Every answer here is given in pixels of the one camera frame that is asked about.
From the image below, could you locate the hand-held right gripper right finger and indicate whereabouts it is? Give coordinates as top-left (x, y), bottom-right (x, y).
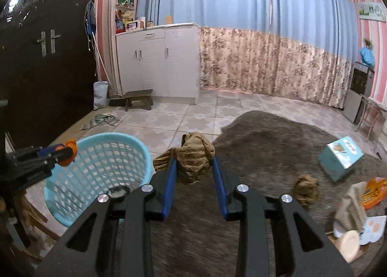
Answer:
top-left (212, 156), bottom-right (354, 277)

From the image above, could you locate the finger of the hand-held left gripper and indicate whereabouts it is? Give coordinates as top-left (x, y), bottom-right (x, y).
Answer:
top-left (33, 143), bottom-right (66, 158)
top-left (18, 148), bottom-right (74, 181)

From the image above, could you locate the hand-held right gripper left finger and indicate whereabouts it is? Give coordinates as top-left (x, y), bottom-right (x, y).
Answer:
top-left (33, 156), bottom-right (179, 277)

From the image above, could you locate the brown paper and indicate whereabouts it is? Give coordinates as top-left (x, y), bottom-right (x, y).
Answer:
top-left (153, 132), bottom-right (216, 184)
top-left (295, 174), bottom-right (320, 205)

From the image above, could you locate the light blue plastic basket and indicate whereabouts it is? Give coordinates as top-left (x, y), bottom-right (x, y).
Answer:
top-left (44, 132), bottom-right (154, 227)

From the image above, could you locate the wooden chair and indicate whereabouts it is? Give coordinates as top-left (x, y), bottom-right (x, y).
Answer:
top-left (6, 189), bottom-right (65, 262)

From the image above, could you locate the green floor cloth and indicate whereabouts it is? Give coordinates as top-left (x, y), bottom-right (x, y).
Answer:
top-left (80, 113), bottom-right (123, 130)

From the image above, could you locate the brown shaggy rug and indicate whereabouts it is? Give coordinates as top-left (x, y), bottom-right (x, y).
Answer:
top-left (112, 110), bottom-right (387, 277)

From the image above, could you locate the white plastic bag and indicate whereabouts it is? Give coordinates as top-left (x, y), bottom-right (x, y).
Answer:
top-left (93, 81), bottom-right (109, 110)

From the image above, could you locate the small wooden stool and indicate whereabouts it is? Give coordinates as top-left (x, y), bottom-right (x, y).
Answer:
top-left (124, 90), bottom-right (154, 112)

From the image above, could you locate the teal cardboard box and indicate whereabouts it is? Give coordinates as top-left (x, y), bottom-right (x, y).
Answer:
top-left (318, 136), bottom-right (365, 181)

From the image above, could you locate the white cabinet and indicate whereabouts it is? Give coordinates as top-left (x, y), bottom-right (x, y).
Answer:
top-left (116, 22), bottom-right (201, 105)

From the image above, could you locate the beige crumpled tissue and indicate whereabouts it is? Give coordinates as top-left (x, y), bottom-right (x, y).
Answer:
top-left (334, 182), bottom-right (368, 233)

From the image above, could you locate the beige round disc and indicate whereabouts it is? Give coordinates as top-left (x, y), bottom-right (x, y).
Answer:
top-left (338, 230), bottom-right (361, 263)

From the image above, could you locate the orange snack bag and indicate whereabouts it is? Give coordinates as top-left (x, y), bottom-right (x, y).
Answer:
top-left (361, 177), bottom-right (387, 210)

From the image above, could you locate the white paper with orange print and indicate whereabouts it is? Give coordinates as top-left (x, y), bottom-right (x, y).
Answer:
top-left (333, 215), bottom-right (387, 246)

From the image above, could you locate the blue floral curtain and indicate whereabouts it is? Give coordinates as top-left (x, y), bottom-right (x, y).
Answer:
top-left (269, 0), bottom-right (356, 110)
top-left (136, 0), bottom-right (274, 95)

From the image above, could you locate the grey water dispenser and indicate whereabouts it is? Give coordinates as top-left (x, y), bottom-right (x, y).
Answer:
top-left (343, 61), bottom-right (375, 123)

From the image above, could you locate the small metal-framed table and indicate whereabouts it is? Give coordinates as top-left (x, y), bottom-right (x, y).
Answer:
top-left (355, 94), bottom-right (387, 141)

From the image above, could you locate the blue covered bottle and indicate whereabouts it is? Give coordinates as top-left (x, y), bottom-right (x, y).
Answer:
top-left (359, 47), bottom-right (375, 66)

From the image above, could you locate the white mop handle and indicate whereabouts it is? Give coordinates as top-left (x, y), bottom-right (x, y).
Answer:
top-left (90, 32), bottom-right (118, 98)

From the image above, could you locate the hanging blue cord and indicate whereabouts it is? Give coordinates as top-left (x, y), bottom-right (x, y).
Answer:
top-left (84, 1), bottom-right (97, 52)

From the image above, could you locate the landscape wall picture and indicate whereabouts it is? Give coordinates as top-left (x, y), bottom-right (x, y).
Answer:
top-left (358, 1), bottom-right (387, 21)

